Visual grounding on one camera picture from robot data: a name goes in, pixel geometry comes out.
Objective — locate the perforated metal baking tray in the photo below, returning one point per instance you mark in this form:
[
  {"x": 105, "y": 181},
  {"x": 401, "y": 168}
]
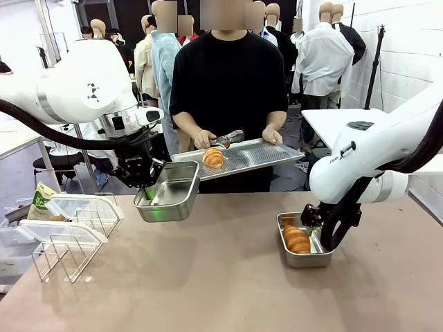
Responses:
[{"x": 252, "y": 155}]

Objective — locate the mannequin in black white shirt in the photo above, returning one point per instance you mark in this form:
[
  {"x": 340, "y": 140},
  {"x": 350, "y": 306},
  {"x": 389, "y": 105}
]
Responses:
[{"x": 356, "y": 45}]

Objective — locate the black tripod stand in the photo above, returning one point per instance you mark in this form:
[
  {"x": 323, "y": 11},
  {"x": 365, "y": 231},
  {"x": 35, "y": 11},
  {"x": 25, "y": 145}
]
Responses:
[{"x": 375, "y": 65}]

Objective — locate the mannequin in beige shirt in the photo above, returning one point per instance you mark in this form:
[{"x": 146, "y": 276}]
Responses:
[{"x": 143, "y": 65}]

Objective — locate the person's right hand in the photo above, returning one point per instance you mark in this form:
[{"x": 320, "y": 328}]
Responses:
[{"x": 203, "y": 139}]

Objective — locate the person's left forearm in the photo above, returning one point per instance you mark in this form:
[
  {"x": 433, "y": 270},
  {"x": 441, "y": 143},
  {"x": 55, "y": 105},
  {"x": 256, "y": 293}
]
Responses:
[{"x": 278, "y": 119}]

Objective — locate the seated person in black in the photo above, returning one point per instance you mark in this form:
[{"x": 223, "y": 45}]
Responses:
[{"x": 4, "y": 67}]

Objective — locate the metal serving tongs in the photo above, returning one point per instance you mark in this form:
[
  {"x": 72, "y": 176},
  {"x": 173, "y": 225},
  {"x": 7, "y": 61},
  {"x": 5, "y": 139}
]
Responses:
[{"x": 232, "y": 136}]

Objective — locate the mannequin in black jacket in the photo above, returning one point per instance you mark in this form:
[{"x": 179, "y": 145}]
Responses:
[{"x": 285, "y": 45}]

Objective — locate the person in black t-shirt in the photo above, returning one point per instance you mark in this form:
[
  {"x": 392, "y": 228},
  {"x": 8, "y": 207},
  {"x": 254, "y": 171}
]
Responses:
[{"x": 228, "y": 79}]

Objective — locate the figure in light blue fleece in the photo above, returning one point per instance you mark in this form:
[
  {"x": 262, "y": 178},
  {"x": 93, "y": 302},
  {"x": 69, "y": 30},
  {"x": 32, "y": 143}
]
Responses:
[{"x": 162, "y": 62}]

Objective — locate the rectangular stainless steel container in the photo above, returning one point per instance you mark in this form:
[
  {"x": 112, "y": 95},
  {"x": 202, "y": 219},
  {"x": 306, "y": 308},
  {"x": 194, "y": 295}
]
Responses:
[
  {"x": 308, "y": 259},
  {"x": 173, "y": 193}
]

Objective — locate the person's left hand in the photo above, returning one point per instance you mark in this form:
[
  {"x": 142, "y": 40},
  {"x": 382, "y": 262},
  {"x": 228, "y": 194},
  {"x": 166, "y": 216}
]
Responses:
[{"x": 271, "y": 135}]

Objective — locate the golden croissant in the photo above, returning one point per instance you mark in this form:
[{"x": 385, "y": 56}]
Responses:
[
  {"x": 297, "y": 240},
  {"x": 212, "y": 158}
]

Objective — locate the green snack bag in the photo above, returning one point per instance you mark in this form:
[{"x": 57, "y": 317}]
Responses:
[{"x": 39, "y": 204}]

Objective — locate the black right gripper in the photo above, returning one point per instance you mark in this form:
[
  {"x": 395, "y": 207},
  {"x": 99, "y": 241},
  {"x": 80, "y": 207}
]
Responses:
[{"x": 311, "y": 214}]

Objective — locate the clear plastic storage bin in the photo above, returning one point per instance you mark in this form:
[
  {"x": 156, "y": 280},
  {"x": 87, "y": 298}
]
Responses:
[{"x": 17, "y": 252}]

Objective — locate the clear plastic container lid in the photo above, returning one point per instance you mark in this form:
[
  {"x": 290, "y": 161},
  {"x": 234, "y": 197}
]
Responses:
[
  {"x": 86, "y": 205},
  {"x": 62, "y": 231}
]

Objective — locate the silver pole stand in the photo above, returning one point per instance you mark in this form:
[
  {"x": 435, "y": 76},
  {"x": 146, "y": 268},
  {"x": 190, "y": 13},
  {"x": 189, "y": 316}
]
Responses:
[{"x": 48, "y": 27}]

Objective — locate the seated person in white shirt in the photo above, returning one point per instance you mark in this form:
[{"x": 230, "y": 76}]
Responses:
[{"x": 65, "y": 162}]

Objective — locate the white side table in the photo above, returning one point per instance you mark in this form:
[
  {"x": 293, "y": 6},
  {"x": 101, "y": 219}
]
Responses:
[{"x": 322, "y": 124}]

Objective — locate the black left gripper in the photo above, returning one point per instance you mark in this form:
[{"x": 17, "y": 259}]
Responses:
[{"x": 133, "y": 155}]

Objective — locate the person's right forearm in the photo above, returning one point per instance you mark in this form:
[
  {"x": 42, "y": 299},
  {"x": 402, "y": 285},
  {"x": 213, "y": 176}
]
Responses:
[{"x": 187, "y": 122}]

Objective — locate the mannequin in red sweater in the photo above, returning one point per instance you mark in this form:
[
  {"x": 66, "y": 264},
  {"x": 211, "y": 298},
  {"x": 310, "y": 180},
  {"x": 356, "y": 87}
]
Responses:
[{"x": 98, "y": 27}]

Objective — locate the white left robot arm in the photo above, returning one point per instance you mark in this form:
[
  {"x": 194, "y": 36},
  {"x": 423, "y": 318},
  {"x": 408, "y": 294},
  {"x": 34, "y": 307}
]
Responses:
[{"x": 76, "y": 86}]

